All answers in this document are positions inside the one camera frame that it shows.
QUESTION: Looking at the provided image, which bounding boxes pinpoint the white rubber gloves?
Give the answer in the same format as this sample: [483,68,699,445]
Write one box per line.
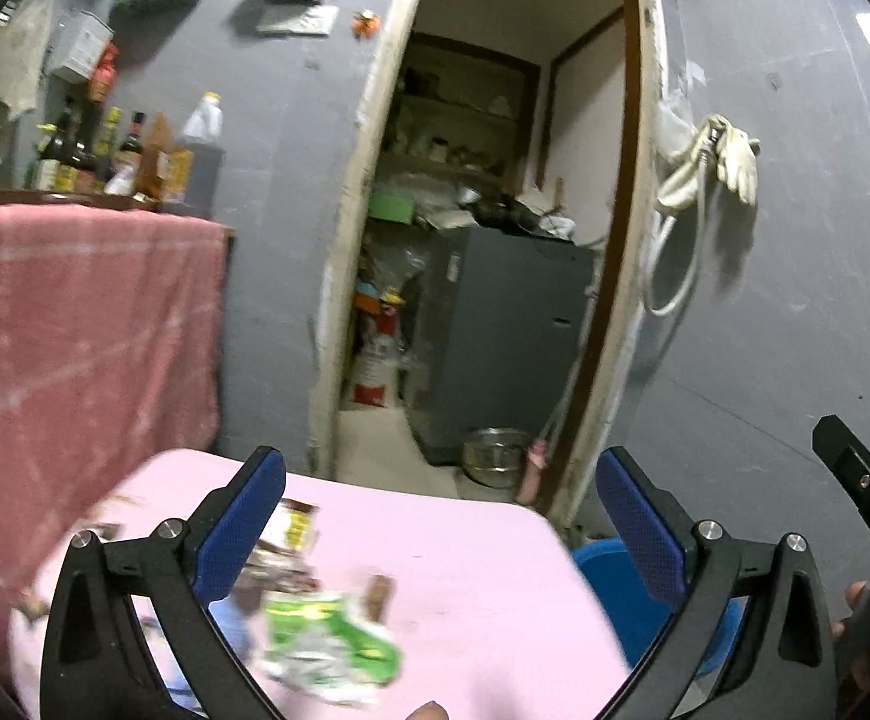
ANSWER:
[655,109,760,215]

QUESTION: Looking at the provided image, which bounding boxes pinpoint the green white wrapper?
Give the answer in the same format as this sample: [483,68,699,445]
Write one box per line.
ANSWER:
[256,592,403,707]

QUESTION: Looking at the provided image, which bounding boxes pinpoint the white wall box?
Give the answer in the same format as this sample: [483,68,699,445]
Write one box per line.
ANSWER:
[48,11,113,83]

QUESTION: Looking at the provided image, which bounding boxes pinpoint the grey cabinet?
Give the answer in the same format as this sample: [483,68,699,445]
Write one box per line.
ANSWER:
[406,226,596,466]

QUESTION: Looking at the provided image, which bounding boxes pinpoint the pink floral table cloth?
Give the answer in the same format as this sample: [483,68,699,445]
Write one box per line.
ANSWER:
[7,447,632,720]

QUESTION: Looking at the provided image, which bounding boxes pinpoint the steel pot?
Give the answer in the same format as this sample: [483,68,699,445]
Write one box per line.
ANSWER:
[463,427,531,489]

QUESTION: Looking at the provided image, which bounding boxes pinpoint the person right hand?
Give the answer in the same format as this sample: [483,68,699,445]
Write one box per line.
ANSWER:
[832,582,870,694]

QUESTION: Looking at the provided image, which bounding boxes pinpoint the blue plastic bucket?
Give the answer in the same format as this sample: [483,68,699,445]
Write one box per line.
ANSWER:
[572,538,744,678]

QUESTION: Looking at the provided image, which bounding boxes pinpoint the white red sack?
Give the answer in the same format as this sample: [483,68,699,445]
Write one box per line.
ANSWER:
[349,316,399,408]

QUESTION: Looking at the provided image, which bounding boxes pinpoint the green box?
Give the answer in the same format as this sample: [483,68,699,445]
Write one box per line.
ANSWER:
[367,192,415,226]

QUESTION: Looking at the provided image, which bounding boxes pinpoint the white hose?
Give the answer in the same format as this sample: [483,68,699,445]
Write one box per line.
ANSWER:
[640,164,710,319]

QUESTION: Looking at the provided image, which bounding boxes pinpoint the red checked cloth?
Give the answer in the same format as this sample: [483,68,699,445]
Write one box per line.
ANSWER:
[0,202,230,616]

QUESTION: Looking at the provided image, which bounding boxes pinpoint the hanging dish rag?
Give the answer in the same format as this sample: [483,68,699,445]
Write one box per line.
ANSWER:
[0,0,54,164]

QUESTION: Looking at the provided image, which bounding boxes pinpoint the wall power socket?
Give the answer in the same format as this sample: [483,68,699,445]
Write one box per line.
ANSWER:
[256,4,339,37]

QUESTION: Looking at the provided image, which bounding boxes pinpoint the dark soy sauce bottle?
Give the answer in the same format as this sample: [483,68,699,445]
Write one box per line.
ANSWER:
[104,110,147,195]

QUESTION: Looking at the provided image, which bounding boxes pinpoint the brown stick trash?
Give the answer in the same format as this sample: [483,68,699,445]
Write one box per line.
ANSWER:
[364,575,394,624]

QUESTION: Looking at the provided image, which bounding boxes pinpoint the orange wall hook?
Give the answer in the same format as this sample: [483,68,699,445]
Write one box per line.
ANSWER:
[350,10,382,41]

